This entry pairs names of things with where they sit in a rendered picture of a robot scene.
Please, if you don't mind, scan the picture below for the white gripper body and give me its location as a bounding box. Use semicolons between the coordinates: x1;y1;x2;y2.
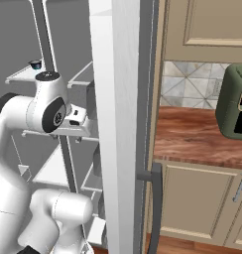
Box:
55;117;93;138

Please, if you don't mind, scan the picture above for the white glass fridge shelf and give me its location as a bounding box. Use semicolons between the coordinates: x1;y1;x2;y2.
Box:
4;63;46;85
79;162;103;193
86;215;108;247
66;61;94;89
32;144;71;191

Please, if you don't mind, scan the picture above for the white and grey fridge door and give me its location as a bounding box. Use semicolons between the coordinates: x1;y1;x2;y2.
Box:
88;0;161;254

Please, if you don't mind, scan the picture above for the dark grey door bin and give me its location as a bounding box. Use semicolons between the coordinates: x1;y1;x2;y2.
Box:
92;144;103;178
85;80;98;121

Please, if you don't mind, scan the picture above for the small dark blue jar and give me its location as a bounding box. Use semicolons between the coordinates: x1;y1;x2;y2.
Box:
29;59;44;70

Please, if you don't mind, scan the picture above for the beige base cupboard door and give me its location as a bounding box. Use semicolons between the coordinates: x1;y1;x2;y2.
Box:
224;172;242;253
158;160;242;248

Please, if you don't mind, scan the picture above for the green toaster oven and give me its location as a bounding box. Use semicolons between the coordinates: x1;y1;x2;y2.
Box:
214;63;242;142

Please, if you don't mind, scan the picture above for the dark grey fridge door handle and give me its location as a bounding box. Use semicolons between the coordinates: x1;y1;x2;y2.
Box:
136;162;164;254

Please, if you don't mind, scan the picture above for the grey wall socket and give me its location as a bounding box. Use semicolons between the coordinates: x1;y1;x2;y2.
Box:
212;78;224;97

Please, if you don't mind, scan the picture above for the beige wall cupboard door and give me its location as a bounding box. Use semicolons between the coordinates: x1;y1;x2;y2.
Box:
164;0;242;64

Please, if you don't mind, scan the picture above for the silver cupboard handle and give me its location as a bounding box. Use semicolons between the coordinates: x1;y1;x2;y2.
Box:
232;172;242;203

